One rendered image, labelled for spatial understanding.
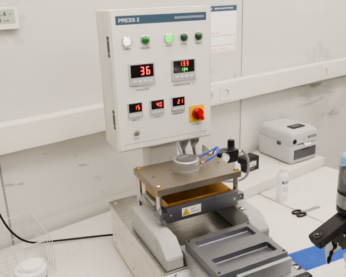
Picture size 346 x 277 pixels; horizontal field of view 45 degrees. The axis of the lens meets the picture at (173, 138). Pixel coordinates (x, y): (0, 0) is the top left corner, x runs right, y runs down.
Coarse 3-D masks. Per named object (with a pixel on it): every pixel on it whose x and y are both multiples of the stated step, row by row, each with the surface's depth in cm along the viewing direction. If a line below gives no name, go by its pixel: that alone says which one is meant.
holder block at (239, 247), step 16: (240, 224) 115; (192, 240) 109; (208, 240) 110; (224, 240) 111; (240, 240) 108; (256, 240) 108; (272, 240) 107; (192, 256) 106; (208, 256) 102; (224, 256) 102; (240, 256) 104; (256, 256) 104; (272, 256) 101; (208, 272) 99; (224, 272) 96; (240, 272) 97
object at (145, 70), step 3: (138, 66) 122; (141, 66) 122; (144, 66) 122; (147, 66) 123; (150, 66) 123; (135, 69) 121; (138, 69) 122; (141, 69) 122; (144, 69) 123; (147, 69) 123; (150, 69) 124; (135, 72) 122; (138, 72) 122; (141, 72) 122; (144, 72) 123; (147, 72) 123; (150, 72) 124; (135, 75) 122; (138, 75) 122; (141, 75) 123; (144, 75) 123
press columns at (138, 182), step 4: (136, 180) 126; (140, 180) 126; (236, 180) 123; (136, 184) 127; (140, 184) 126; (236, 184) 123; (140, 188) 127; (236, 188) 124; (140, 192) 127; (140, 196) 128; (156, 196) 113; (140, 200) 128; (156, 200) 113; (160, 200) 113; (140, 204) 128; (160, 204) 114; (160, 208) 114; (160, 224) 115
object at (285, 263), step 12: (192, 264) 104; (276, 264) 96; (288, 264) 97; (204, 276) 99; (240, 276) 92; (252, 276) 93; (264, 276) 95; (276, 276) 97; (288, 276) 97; (312, 276) 97
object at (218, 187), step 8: (216, 184) 126; (224, 184) 125; (152, 192) 124; (184, 192) 121; (192, 192) 121; (200, 192) 121; (208, 192) 120; (216, 192) 121; (152, 200) 125; (168, 200) 117; (176, 200) 116; (184, 200) 116
